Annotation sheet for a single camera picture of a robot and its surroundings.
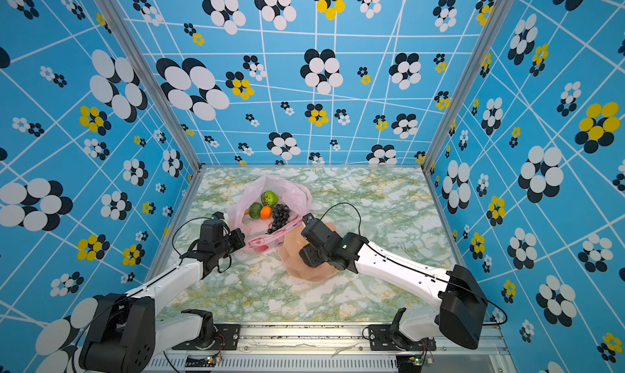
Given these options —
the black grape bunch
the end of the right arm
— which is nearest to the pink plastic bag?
the black grape bunch

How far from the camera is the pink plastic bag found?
→ 35.3 inches

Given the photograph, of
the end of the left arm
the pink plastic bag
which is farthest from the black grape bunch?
the end of the left arm

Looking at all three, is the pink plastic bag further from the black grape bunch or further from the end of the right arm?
the end of the right arm

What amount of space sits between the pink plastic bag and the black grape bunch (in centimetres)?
1

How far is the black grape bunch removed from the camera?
96cm

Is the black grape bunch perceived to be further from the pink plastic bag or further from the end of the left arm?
the end of the left arm
